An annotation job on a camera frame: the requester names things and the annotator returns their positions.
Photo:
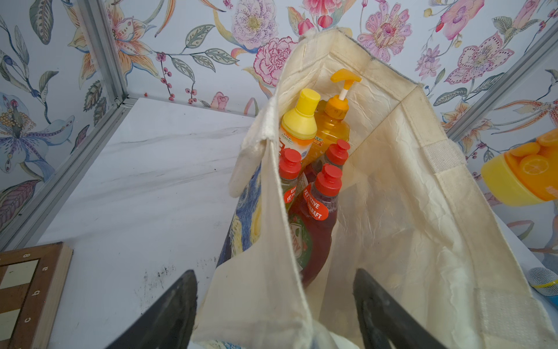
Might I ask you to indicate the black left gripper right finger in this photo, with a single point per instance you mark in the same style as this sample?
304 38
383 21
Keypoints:
383 322

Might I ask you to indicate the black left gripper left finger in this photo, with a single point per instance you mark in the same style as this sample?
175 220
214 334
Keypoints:
169 322

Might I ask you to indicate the cream canvas shopping bag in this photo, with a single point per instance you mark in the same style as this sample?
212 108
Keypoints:
410 216

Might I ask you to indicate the red fairy bottle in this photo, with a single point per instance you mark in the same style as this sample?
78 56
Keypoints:
336 154
312 218

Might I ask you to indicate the green Fairy dish soap bottle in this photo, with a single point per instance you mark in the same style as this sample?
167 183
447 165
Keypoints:
290 166

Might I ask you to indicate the red Fairy bottle front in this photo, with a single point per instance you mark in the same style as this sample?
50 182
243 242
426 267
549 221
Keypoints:
336 154

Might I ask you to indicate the large orange pump soap bottle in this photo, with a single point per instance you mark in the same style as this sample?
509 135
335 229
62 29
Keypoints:
330 116

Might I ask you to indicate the orange bottle yellow cap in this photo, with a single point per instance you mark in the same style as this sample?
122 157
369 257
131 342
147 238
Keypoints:
298 126
526 175

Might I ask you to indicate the orange bottle yellow cap front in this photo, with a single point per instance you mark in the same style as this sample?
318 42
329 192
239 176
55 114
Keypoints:
298 126

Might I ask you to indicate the wooden chess board box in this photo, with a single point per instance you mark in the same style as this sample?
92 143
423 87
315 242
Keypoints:
32 282

